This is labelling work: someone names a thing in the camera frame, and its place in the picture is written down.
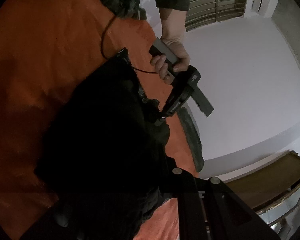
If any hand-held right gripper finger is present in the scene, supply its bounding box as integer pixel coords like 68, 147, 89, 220
160, 155, 280, 240

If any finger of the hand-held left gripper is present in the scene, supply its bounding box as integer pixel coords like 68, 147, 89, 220
154, 111, 175, 128

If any plain black garment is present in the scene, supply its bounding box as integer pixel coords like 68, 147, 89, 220
20, 47, 173, 240

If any person's left forearm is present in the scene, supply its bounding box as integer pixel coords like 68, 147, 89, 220
152, 0, 195, 42

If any person's left hand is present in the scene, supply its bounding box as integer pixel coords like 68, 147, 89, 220
150, 39, 191, 85

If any dark grey folded blanket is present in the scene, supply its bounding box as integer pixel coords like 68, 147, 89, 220
176, 107, 205, 173

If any wooden door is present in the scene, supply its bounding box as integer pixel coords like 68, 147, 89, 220
225, 150, 300, 210

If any barred window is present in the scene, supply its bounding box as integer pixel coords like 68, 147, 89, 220
184, 0, 248, 32

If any orange blanket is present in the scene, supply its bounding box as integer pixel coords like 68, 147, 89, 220
0, 0, 198, 240

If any black cable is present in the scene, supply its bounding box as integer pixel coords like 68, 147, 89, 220
100, 0, 163, 75

